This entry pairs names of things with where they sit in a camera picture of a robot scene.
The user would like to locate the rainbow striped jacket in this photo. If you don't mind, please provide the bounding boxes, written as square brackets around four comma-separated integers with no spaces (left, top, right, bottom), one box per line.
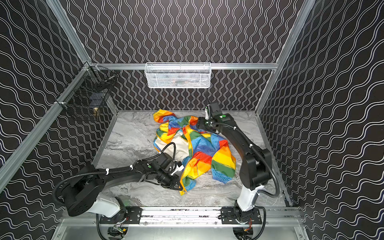
[153,110,236,195]

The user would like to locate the white mesh wall basket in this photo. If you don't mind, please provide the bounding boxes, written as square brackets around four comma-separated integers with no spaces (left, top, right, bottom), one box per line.
[144,62,212,89]

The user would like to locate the aluminium front rail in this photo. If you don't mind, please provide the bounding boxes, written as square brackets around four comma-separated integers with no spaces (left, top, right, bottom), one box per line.
[61,206,301,227]

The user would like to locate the brass object in basket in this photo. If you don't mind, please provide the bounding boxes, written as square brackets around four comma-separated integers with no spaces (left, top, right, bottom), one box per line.
[93,108,100,118]

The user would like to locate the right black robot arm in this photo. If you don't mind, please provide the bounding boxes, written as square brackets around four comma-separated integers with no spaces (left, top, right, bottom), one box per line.
[197,115,281,223]

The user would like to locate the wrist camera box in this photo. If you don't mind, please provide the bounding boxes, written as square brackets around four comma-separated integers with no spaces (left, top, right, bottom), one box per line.
[205,102,223,120]
[155,153,174,172]

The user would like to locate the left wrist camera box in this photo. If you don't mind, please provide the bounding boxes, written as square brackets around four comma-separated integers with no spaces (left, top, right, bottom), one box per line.
[155,153,174,172]

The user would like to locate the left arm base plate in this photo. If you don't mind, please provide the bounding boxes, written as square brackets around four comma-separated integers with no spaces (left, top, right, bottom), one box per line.
[99,207,143,225]

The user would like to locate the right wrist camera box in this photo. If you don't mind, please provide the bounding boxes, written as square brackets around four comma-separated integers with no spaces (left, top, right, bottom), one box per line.
[205,102,223,120]

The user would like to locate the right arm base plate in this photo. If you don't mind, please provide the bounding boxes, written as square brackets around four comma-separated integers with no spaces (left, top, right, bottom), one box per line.
[218,207,262,225]

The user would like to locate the black wire wall basket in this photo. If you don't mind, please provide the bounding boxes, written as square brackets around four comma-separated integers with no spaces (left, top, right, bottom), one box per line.
[58,66,118,122]

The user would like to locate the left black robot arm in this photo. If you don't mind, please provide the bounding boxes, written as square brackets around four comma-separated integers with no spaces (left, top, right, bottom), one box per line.
[52,143,183,217]

